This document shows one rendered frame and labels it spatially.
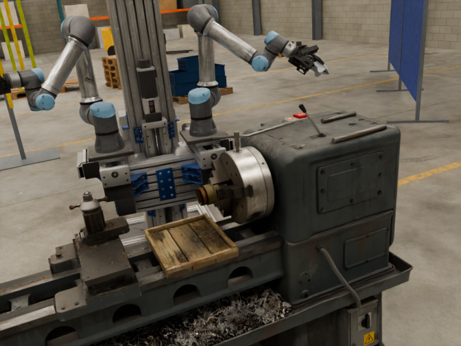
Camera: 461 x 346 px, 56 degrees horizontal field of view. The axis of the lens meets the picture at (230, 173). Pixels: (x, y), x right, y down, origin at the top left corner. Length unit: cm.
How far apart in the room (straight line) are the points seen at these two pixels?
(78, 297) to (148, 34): 136
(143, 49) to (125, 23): 15
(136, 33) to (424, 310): 227
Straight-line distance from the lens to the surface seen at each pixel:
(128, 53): 238
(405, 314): 292
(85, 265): 171
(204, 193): 178
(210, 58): 239
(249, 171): 173
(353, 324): 224
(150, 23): 239
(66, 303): 167
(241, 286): 190
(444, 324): 291
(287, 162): 170
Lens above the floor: 183
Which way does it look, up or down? 22 degrees down
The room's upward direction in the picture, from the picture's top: 5 degrees counter-clockwise
